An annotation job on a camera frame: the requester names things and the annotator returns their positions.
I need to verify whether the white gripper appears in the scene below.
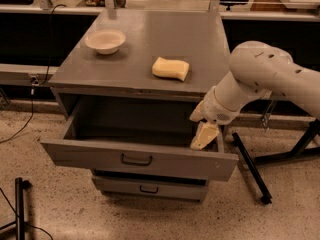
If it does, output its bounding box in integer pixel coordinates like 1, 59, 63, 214
189, 86, 240, 150

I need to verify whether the grey top drawer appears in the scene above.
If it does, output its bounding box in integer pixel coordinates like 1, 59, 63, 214
41, 96, 238, 181

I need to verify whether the grey drawer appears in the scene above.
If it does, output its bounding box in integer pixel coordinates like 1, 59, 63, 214
92, 176, 208, 202
41, 96, 238, 181

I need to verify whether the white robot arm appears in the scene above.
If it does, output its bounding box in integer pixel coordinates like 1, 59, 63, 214
190, 41, 320, 150

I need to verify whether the grey drawer cabinet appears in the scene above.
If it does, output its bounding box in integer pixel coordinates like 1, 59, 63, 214
48, 9, 236, 204

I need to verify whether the grey bottom drawer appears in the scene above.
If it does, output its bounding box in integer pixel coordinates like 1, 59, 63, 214
92, 176, 208, 202

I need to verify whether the yellow sponge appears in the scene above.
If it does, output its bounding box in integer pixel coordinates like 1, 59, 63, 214
152, 57, 190, 82

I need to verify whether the black stand right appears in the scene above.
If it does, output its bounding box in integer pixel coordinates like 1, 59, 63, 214
232, 119, 320, 205

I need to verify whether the black stand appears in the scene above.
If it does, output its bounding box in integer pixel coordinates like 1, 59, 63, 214
232, 119, 320, 205
0, 177, 30, 240

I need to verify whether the white bowl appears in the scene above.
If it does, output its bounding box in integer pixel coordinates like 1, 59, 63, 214
85, 29, 126, 55

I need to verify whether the black stand left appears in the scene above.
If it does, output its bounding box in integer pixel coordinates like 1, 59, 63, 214
0, 177, 30, 240

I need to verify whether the grey railing frame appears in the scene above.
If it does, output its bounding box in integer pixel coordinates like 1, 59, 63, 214
0, 1, 320, 97

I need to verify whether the black cable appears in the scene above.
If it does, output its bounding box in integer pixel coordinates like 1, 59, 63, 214
0, 3, 68, 145

